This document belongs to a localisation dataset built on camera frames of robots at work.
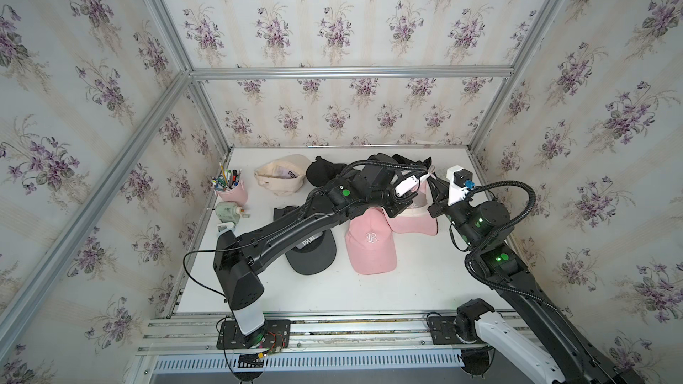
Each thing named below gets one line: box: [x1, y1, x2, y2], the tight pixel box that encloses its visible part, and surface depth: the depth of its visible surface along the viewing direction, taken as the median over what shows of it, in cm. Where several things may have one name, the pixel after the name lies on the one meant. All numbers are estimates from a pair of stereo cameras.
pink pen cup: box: [210, 161, 249, 205], surface depth 97 cm
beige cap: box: [254, 153, 313, 197], surface depth 112 cm
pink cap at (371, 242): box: [345, 207, 398, 276], surface depth 88 cm
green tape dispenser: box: [215, 201, 251, 224], surface depth 92 cm
